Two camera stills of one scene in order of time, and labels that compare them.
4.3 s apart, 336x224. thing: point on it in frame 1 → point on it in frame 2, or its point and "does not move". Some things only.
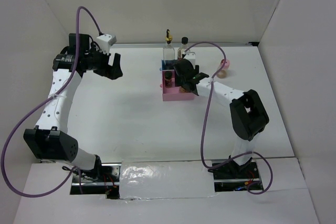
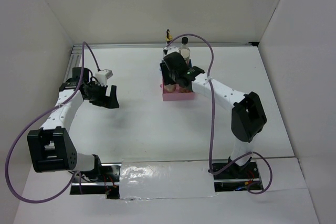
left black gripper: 113,72 → 109,102
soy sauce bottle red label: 184,41 does not move
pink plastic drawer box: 174,93 does not move
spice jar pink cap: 222,73 → 169,88
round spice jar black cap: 182,90 does not move
